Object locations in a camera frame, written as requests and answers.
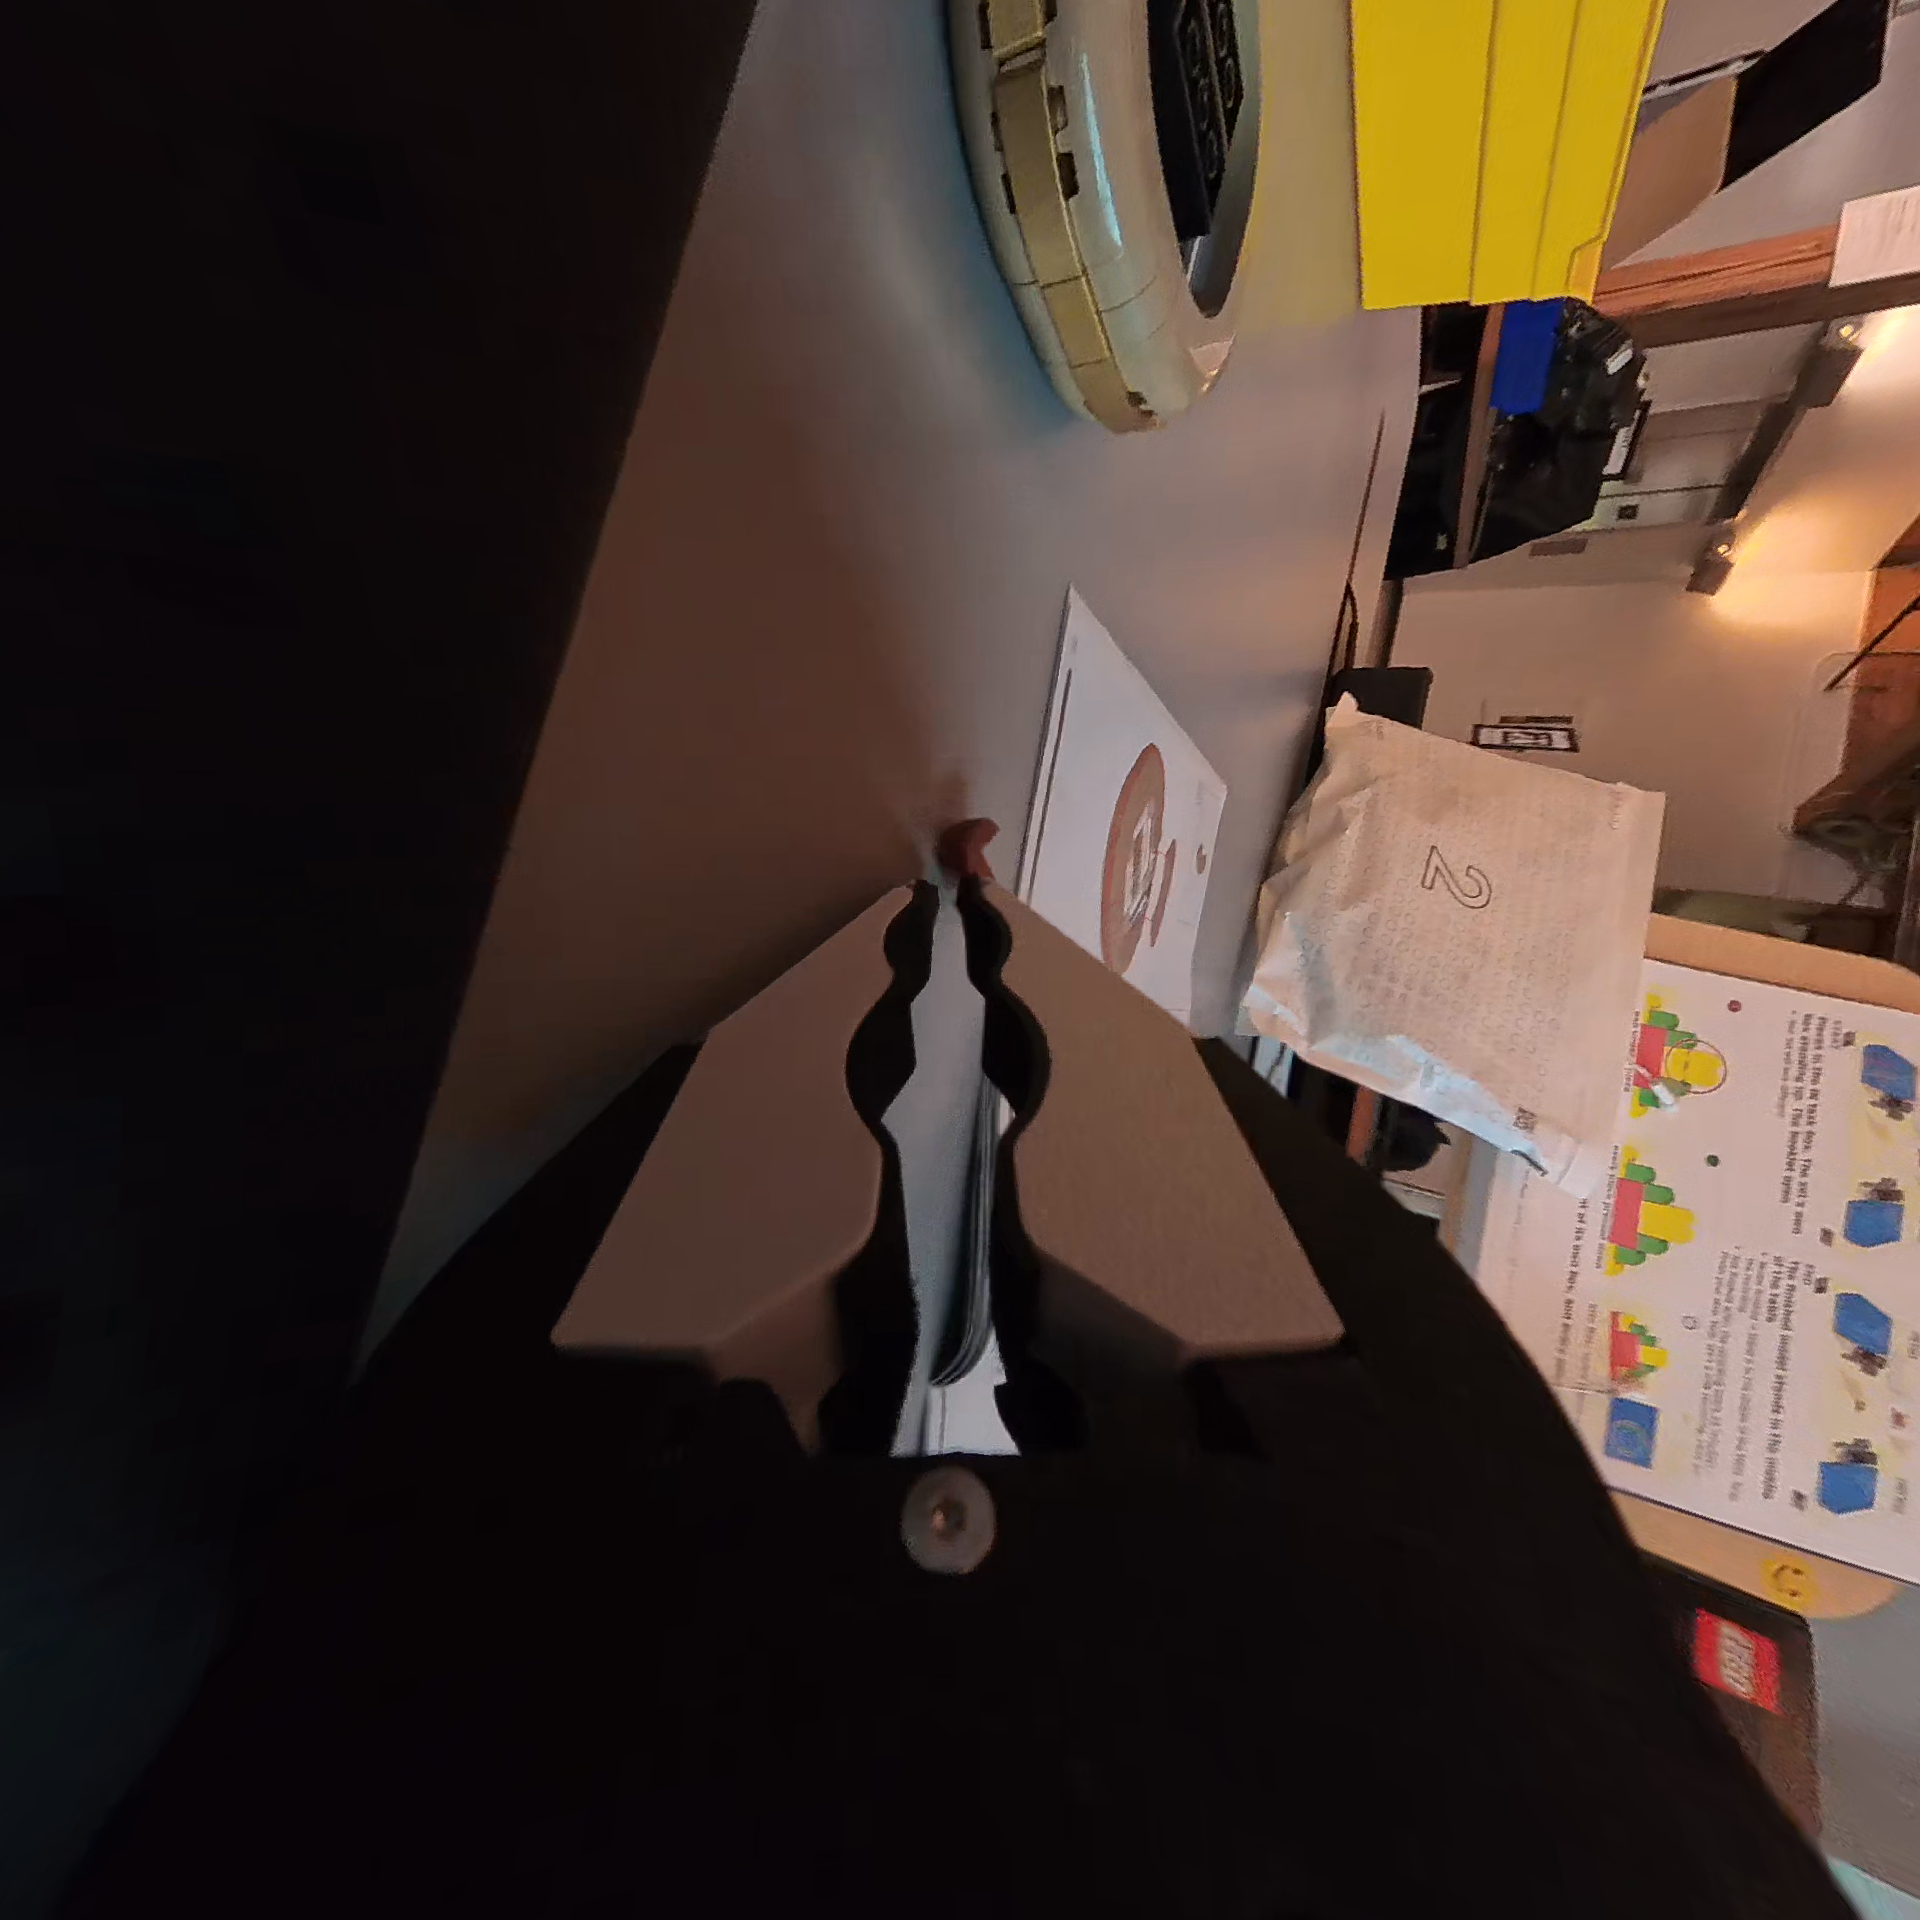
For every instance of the wooden poster board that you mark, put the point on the wooden poster board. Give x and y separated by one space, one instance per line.
1724 941

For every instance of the yellow Lego brick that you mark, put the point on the yellow Lego brick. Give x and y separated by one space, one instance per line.
1483 149

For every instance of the white instruction booklet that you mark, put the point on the white instruction booklet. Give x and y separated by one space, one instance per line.
1109 720

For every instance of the white numbered paper bag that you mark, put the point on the white numbered paper bag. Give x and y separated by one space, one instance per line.
1440 930

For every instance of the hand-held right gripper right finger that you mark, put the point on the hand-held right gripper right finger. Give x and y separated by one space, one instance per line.
1170 1201

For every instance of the white instruction poster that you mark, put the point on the white instruction poster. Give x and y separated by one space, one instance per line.
1769 1276

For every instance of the round tan brick model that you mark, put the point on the round tan brick model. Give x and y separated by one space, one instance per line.
1094 224

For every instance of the black toy box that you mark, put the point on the black toy box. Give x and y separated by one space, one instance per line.
1724 1724

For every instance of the black and white marker tag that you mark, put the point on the black and white marker tag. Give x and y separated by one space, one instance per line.
1523 738

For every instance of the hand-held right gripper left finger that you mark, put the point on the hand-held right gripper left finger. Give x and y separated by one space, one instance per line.
720 1201

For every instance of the large blue plastic bin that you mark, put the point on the large blue plastic bin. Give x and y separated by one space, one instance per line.
1526 353

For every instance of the small reddish-brown brick piece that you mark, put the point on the small reddish-brown brick piece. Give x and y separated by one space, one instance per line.
968 843

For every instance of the black backpack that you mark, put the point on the black backpack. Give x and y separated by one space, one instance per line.
1576 434

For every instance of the black and cardboard open box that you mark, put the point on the black and cardboard open box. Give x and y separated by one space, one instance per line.
1798 75

